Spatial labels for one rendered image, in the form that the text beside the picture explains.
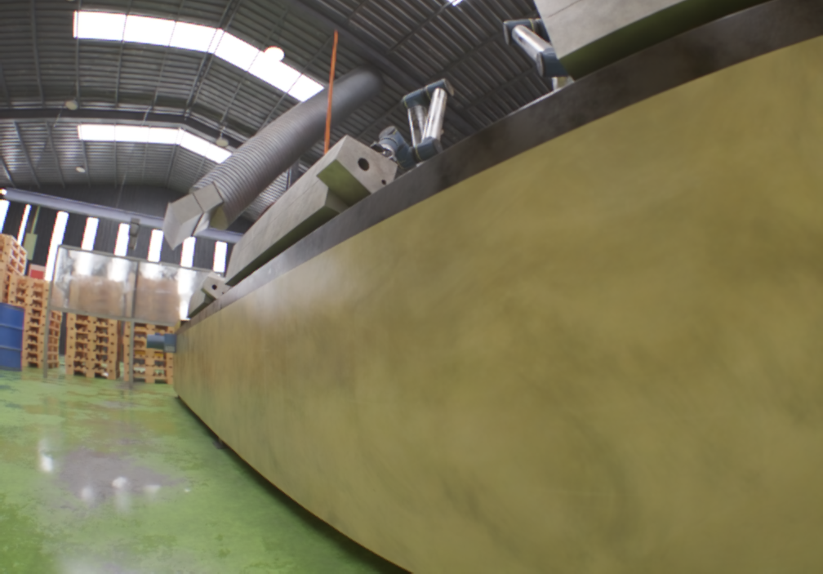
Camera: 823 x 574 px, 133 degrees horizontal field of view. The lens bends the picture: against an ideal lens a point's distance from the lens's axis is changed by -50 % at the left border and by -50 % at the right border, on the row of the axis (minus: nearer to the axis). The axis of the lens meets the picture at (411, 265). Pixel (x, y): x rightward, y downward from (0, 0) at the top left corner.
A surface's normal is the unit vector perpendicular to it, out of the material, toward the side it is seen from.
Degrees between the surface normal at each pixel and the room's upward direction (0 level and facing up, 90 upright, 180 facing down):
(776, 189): 91
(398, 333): 90
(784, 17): 90
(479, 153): 90
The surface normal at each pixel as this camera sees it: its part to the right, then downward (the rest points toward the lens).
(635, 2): -0.73, -0.31
